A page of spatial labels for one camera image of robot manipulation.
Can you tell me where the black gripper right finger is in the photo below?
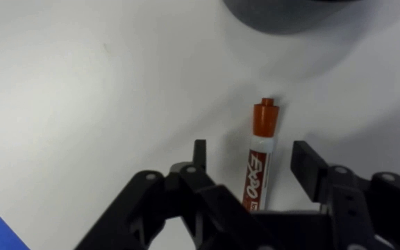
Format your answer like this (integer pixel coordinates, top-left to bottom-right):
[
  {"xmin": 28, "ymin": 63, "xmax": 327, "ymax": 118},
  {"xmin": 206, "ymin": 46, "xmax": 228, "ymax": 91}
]
[{"xmin": 290, "ymin": 139, "xmax": 400, "ymax": 250}]

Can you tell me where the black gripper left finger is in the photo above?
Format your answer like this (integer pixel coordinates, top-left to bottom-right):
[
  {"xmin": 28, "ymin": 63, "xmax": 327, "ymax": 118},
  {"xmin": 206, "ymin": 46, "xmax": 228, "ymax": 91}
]
[{"xmin": 74, "ymin": 138, "xmax": 267, "ymax": 250}]

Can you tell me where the red Expo marker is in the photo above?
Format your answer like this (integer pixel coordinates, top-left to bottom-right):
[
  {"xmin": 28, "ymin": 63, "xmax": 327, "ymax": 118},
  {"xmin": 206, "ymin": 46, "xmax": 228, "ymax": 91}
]
[{"xmin": 241, "ymin": 96, "xmax": 283, "ymax": 214}]

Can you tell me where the dark blue mug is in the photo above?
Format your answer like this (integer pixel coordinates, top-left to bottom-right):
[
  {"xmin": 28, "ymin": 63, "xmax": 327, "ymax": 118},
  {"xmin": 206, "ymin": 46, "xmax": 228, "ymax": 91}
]
[{"xmin": 222, "ymin": 0, "xmax": 365, "ymax": 37}]

